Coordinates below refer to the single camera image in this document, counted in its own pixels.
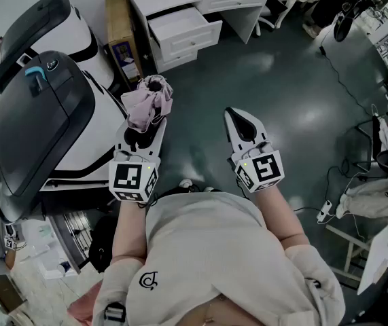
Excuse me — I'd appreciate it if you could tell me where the black backpack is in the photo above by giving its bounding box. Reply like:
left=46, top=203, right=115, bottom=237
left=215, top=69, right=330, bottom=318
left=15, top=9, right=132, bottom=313
left=89, top=215, right=118, bottom=273

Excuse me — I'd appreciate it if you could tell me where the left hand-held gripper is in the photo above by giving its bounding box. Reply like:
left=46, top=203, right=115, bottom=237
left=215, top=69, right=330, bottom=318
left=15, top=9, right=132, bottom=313
left=108, top=117, right=167, bottom=203

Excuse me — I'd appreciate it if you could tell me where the white drawer front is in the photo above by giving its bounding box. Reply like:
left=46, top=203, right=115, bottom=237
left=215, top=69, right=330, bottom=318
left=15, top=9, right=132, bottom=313
left=195, top=0, right=270, bottom=16

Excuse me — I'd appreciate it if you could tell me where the person's beige sweatshirt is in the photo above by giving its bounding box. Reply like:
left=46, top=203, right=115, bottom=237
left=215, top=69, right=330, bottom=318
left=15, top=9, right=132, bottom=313
left=92, top=192, right=347, bottom=326

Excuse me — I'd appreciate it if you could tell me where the white work table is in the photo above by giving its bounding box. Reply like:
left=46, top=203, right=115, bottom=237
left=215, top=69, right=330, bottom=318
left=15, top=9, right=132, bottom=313
left=356, top=212, right=388, bottom=295

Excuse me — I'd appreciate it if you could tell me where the black and white machine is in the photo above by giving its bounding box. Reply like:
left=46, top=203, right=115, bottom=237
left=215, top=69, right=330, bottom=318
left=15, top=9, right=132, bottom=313
left=0, top=0, right=116, bottom=96

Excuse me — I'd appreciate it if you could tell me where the brown cardboard box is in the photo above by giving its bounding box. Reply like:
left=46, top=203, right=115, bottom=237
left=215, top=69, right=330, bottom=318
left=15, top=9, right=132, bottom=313
left=104, top=0, right=144, bottom=85

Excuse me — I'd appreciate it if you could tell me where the person's right forearm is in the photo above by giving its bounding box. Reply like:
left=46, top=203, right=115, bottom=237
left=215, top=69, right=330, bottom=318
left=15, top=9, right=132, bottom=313
left=253, top=184, right=313, bottom=251

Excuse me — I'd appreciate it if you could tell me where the wooden stool frame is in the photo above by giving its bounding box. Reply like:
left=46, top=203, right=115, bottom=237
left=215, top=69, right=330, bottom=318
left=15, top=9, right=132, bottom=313
left=325, top=223, right=370, bottom=282

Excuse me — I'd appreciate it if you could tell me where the white power strip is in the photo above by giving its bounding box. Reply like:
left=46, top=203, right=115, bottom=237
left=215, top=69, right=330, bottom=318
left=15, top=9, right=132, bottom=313
left=316, top=200, right=334, bottom=222

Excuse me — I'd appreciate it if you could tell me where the black power cable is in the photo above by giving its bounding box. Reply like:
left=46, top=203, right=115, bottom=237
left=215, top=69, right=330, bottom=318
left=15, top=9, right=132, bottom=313
left=319, top=22, right=376, bottom=115

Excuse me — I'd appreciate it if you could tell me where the person's left forearm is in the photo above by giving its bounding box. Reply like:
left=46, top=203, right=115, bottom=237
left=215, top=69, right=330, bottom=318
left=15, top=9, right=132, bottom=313
left=111, top=199, right=149, bottom=261

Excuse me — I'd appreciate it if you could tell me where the black white machine, teal handle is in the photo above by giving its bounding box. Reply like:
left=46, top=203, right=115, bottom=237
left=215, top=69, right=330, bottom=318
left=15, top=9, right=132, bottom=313
left=0, top=50, right=130, bottom=223

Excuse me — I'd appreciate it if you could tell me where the black round frame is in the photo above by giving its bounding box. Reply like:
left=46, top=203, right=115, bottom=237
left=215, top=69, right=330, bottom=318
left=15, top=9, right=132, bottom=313
left=333, top=0, right=365, bottom=43

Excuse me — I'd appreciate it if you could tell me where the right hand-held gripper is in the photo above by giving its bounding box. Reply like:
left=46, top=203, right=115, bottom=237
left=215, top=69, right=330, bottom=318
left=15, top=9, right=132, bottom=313
left=224, top=107, right=285, bottom=194

